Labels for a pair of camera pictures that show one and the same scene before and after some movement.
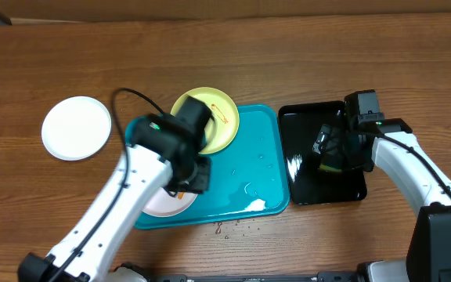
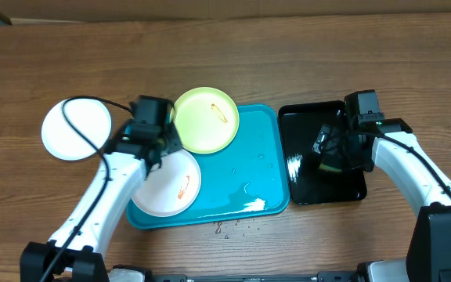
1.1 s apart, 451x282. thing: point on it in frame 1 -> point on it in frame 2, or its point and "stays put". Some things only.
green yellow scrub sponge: [329, 168] stays put
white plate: [76, 128] stays put
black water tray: [301, 124] stays put
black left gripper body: [203, 163] -> [171, 140]
